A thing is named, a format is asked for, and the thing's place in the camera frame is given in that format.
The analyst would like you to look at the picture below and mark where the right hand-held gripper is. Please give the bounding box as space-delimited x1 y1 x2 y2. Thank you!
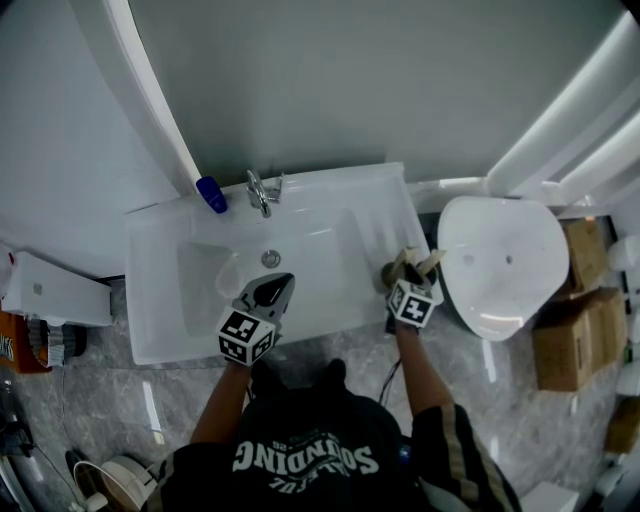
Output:
383 277 446 335

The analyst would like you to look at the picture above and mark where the blue bottle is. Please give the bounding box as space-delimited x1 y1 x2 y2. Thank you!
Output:
195 175 229 216

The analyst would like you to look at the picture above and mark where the white washbasin sink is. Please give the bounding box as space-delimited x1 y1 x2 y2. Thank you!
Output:
123 160 432 367

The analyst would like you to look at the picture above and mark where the small cardboard box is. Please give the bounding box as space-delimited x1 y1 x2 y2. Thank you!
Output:
561 216 609 297

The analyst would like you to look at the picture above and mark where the person's left black shoe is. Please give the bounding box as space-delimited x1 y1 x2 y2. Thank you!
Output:
249 358 287 402

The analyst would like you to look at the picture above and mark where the person's black shoe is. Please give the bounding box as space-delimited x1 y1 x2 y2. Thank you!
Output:
318 357 350 397
249 358 287 402

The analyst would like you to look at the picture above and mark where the black cable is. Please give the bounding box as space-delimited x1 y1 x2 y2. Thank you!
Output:
377 355 404 406

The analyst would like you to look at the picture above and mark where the white water dispenser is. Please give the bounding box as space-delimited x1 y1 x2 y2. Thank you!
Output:
1 248 114 330

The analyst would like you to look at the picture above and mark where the chrome faucet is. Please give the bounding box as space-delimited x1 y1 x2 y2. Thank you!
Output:
245 169 286 219

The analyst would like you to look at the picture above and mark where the grey ruffled basket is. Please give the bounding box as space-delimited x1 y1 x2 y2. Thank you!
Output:
26 316 89 367

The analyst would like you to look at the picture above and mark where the person's right black shoe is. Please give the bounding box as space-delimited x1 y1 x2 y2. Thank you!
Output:
318 357 350 397

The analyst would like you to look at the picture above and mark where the person's right forearm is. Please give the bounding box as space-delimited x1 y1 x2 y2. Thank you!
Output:
394 323 457 420

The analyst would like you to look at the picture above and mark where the orange sofa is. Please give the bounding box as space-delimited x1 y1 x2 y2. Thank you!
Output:
0 308 52 375

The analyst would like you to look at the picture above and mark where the black cup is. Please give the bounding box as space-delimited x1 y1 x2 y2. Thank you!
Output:
402 261 444 301

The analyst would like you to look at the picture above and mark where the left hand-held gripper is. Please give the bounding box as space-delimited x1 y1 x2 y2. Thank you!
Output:
216 271 297 369

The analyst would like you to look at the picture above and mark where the person's left forearm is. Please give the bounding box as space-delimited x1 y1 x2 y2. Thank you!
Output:
189 358 254 447

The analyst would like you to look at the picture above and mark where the black printed t-shirt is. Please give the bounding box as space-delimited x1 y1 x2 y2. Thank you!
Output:
148 388 522 512

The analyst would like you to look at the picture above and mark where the large cardboard box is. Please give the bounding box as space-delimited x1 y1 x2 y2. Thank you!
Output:
530 286 629 393

